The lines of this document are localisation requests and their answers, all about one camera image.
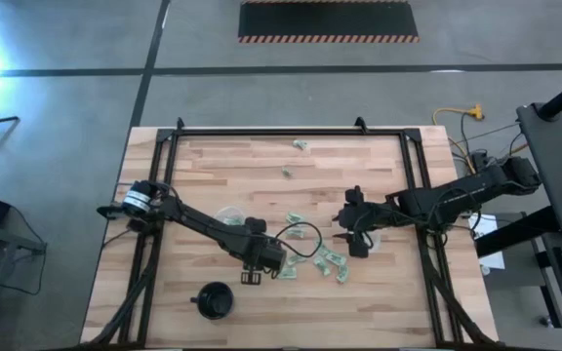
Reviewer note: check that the black power strip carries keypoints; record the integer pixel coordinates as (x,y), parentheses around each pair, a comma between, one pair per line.
(478,157)

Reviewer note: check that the black metal table frame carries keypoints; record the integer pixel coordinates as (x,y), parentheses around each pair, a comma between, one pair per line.
(242,131)

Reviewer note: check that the black hazard-striped floor mat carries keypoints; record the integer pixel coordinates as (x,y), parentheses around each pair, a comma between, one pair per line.
(327,19)

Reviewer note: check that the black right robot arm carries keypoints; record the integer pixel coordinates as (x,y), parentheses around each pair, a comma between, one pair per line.
(456,192)

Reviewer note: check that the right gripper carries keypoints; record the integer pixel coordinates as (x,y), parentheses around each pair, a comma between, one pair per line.
(366,217)

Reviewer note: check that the dark metal side stand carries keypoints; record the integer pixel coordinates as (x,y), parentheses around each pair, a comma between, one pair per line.
(17,242)

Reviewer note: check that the clear plastic container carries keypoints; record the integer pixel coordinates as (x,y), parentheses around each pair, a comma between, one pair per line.
(376,241)
(227,214)

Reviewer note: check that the white paper sheet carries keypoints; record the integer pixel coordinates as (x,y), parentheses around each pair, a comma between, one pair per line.
(488,226)

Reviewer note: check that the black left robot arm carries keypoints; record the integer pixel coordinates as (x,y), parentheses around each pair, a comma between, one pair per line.
(198,224)

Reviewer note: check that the black diagonal support beam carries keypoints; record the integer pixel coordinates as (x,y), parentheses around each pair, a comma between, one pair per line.
(515,234)

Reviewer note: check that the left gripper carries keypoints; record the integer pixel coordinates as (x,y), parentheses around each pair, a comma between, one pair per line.
(264,253)

